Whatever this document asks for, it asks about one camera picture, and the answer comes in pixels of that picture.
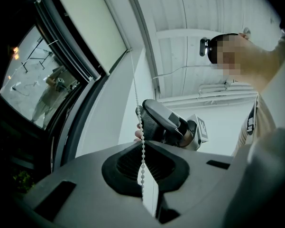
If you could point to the black window frame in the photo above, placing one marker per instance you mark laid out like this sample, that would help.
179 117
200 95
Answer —
66 127

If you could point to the black head camera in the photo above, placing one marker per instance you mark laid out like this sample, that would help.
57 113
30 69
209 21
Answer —
202 47

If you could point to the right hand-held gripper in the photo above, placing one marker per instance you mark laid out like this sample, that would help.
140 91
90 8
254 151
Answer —
199 129

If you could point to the white ceiling pipes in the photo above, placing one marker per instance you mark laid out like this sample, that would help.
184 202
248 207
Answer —
204 96

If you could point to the white roller blind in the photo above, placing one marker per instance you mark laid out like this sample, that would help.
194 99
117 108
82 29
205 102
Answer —
92 27

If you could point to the gray ceiling trim strip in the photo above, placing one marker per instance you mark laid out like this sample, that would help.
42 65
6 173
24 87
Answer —
144 32

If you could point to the green leafy plant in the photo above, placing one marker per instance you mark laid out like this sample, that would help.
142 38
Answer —
23 179

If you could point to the person's beige shirt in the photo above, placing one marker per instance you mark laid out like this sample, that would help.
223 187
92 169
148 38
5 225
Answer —
265 117

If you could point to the person's head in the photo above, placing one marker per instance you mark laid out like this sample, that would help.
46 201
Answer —
227 53

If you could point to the person's right hand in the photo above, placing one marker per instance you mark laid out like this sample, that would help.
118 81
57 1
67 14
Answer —
137 134

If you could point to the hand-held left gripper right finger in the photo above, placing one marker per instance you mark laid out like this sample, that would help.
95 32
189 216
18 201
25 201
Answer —
199 189

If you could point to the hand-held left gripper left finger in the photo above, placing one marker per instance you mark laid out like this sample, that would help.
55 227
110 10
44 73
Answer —
85 193

